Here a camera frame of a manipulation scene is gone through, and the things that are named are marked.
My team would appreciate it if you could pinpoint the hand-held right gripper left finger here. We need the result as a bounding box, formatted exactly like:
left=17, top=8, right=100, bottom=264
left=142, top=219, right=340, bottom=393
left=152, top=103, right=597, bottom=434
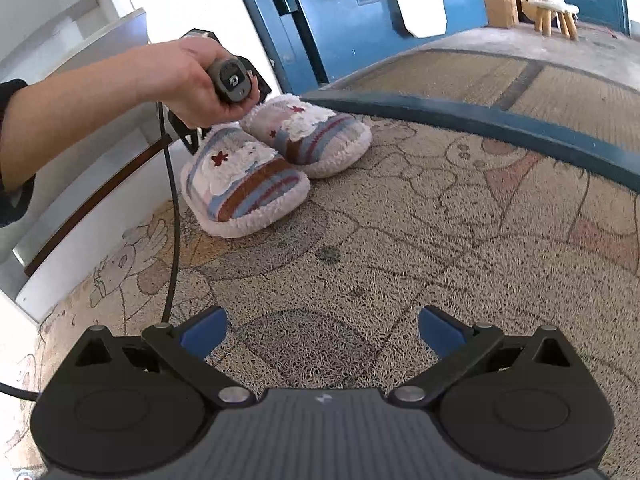
left=72, top=305, right=256, bottom=408

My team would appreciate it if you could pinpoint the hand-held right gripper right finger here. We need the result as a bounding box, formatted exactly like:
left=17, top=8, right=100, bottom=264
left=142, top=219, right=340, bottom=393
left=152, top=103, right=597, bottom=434
left=389, top=304, right=583, bottom=408

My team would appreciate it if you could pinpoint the pink plaid plush slipper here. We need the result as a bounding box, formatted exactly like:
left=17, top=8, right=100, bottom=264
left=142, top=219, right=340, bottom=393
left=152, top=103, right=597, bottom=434
left=239, top=94, right=373, bottom=179
left=180, top=126, right=312, bottom=238

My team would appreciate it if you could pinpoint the white shoe cabinet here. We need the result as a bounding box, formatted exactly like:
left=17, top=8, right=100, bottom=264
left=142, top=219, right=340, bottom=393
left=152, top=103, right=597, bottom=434
left=0, top=0, right=273, bottom=321

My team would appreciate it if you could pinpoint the person's left forearm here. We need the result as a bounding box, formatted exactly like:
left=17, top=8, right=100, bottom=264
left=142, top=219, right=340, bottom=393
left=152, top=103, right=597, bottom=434
left=0, top=50, right=166, bottom=226

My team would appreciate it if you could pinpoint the person's left hand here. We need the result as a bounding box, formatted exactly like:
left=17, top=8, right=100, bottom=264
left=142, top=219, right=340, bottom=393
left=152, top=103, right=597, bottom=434
left=142, top=37, right=261, bottom=128

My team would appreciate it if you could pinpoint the printed cartoon doormat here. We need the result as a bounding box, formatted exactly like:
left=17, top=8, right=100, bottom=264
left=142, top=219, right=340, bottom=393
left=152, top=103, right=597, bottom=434
left=10, top=110, right=640, bottom=480

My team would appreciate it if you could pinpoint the white hanging sheet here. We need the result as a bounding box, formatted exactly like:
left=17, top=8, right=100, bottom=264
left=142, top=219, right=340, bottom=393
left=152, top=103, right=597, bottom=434
left=390, top=0, right=448, bottom=38

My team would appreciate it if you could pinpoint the woven straw mat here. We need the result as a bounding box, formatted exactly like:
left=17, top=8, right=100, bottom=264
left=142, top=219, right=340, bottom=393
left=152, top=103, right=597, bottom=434
left=325, top=47, right=640, bottom=126

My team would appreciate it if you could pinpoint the wooden stool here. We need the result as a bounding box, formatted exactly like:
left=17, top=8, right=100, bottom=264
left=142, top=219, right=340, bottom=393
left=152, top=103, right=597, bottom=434
left=522, top=0, right=581, bottom=41

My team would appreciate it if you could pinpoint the black cable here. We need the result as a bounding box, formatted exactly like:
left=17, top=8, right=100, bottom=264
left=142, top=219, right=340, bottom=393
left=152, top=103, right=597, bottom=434
left=0, top=102, right=182, bottom=403

